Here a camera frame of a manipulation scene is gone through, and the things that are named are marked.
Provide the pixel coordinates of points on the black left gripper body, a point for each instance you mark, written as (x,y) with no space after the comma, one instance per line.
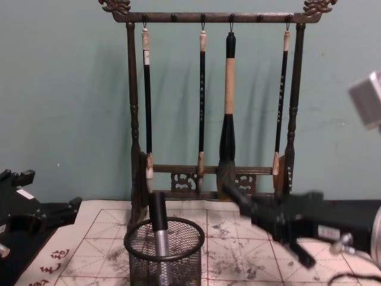
(21,208)

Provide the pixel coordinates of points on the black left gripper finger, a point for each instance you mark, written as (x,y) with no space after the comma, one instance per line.
(64,210)
(18,177)

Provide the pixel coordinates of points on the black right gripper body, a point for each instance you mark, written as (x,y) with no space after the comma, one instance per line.
(297,214)

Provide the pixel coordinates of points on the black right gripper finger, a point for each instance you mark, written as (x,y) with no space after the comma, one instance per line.
(241,201)
(299,251)

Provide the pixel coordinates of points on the white gridded calligraphy mat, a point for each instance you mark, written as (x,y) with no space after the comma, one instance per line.
(238,256)

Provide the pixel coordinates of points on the black and silver cylinder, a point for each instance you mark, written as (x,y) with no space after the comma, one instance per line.
(159,214)

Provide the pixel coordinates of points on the black mesh pen holder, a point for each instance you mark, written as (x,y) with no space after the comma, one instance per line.
(143,262)

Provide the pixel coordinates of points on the large black and tan brush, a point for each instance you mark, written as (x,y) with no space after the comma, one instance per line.
(229,89)

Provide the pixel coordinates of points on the slim black calligraphy brush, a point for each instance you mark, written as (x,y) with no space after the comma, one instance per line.
(202,89)
(282,89)

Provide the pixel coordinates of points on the dark wooden brush rack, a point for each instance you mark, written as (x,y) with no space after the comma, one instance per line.
(132,89)

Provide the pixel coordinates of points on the black brush, white labelled top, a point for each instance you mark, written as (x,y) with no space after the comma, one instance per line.
(148,89)

